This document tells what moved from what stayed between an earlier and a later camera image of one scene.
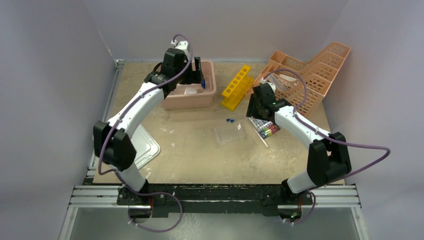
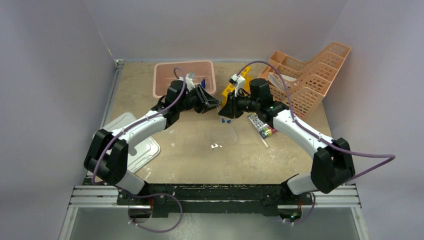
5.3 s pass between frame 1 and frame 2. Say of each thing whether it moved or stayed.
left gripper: moved
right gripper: moved
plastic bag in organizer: stayed
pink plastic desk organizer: stayed
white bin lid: stayed
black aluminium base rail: stayed
